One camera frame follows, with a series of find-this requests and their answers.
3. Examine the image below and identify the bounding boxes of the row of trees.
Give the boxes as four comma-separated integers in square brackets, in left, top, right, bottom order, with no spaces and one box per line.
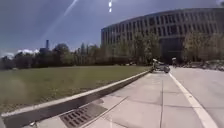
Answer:
[0,32,224,71]

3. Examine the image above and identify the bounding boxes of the vehicle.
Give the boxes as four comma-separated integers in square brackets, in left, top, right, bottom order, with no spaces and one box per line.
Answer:
[151,58,171,74]

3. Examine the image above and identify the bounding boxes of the grey concrete slab pavement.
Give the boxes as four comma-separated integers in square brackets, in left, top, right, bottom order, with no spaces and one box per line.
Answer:
[23,67,224,128]

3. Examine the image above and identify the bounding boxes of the metal drain grate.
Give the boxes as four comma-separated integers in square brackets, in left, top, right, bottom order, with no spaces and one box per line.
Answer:
[59,103,109,128]

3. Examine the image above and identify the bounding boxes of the low concrete kerb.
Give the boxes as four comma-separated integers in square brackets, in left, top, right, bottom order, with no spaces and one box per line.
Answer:
[0,69,153,128]

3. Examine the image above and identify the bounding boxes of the grass lawn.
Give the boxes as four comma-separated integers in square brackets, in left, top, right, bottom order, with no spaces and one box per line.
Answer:
[0,65,151,115]

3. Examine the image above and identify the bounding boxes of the large curved grey building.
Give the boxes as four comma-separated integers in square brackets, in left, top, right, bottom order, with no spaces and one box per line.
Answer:
[100,7,224,65]

